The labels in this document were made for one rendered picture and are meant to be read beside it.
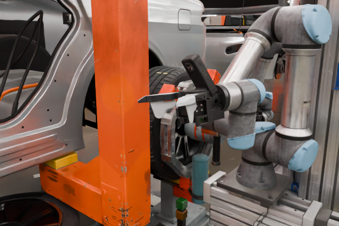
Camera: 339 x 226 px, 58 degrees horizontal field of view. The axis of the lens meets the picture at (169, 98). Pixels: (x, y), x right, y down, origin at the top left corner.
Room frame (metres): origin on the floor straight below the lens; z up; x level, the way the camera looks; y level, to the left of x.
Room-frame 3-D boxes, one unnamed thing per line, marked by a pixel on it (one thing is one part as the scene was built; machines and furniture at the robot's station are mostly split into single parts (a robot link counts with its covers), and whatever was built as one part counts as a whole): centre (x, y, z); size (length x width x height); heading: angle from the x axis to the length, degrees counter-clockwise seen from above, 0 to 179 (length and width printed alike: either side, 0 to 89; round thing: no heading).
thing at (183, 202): (1.21, -0.05, 0.64); 0.04 x 0.04 x 0.04; 52
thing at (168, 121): (1.67, -0.15, 0.85); 0.54 x 0.07 x 0.54; 142
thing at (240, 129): (0.84, -0.19, 1.12); 0.11 x 0.08 x 0.11; 37
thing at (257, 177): (1.09, -0.34, 0.87); 0.15 x 0.15 x 0.10
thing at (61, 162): (1.56, 0.60, 0.71); 0.14 x 0.14 x 0.05; 52
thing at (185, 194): (1.69, -0.12, 0.48); 0.16 x 0.12 x 0.17; 52
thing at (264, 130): (1.09, -0.34, 0.98); 0.13 x 0.12 x 0.14; 37
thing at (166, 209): (1.77, -0.01, 0.32); 0.40 x 0.30 x 0.28; 142
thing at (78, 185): (1.45, 0.46, 0.69); 0.52 x 0.17 x 0.35; 52
